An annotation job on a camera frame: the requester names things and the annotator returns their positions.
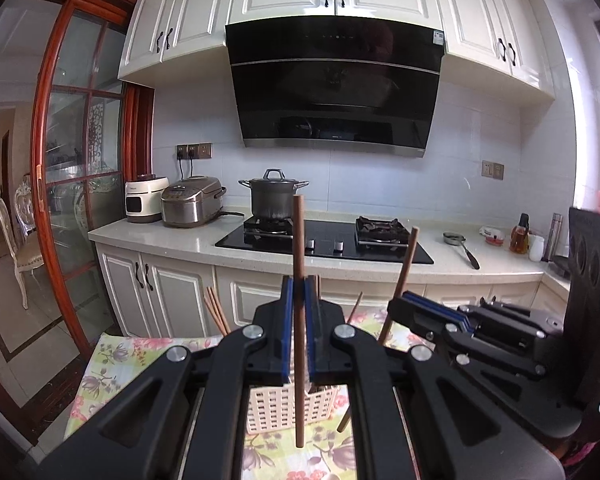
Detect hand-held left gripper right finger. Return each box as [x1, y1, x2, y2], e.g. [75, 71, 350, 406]
[306, 276, 566, 480]

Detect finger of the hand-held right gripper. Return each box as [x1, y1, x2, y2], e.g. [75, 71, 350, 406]
[387, 299, 546, 380]
[402, 291, 496, 324]

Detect steel stock pot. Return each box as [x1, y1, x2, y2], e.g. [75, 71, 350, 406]
[238, 168, 310, 221]

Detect silver rice cooker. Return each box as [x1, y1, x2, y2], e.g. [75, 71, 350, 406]
[160, 176, 228, 228]

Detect black gas hob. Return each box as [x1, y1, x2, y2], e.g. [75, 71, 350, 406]
[215, 216, 435, 265]

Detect metal ladle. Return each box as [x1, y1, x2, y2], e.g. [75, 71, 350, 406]
[442, 231, 481, 271]

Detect brown wooden chopstick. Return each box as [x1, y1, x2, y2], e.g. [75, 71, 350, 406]
[205, 287, 227, 337]
[292, 195, 306, 448]
[336, 226, 420, 433]
[346, 291, 364, 325]
[210, 286, 232, 335]

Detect white dining chair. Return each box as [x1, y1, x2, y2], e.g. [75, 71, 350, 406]
[0, 180, 46, 311]

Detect steel vacuum flask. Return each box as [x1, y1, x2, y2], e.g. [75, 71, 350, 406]
[550, 212, 565, 261]

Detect white base cabinets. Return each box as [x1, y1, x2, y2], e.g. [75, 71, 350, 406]
[87, 210, 576, 341]

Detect white kitchen appliance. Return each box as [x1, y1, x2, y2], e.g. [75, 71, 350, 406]
[125, 174, 170, 224]

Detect black range hood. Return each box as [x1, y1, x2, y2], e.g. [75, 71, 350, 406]
[225, 16, 446, 158]

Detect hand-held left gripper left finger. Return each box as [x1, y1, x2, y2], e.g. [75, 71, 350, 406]
[37, 276, 296, 480]

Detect white plastic utensil basket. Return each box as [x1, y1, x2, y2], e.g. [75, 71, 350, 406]
[245, 384, 342, 436]

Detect cooking oil bottle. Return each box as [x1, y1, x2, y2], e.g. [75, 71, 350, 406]
[510, 213, 531, 254]

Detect wall socket with plugs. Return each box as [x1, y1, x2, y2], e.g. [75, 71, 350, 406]
[176, 143, 213, 161]

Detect floral tablecloth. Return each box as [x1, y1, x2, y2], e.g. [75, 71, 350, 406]
[62, 307, 431, 480]

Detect wooden glass sliding door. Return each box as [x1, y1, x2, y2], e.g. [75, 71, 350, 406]
[30, 0, 156, 441]

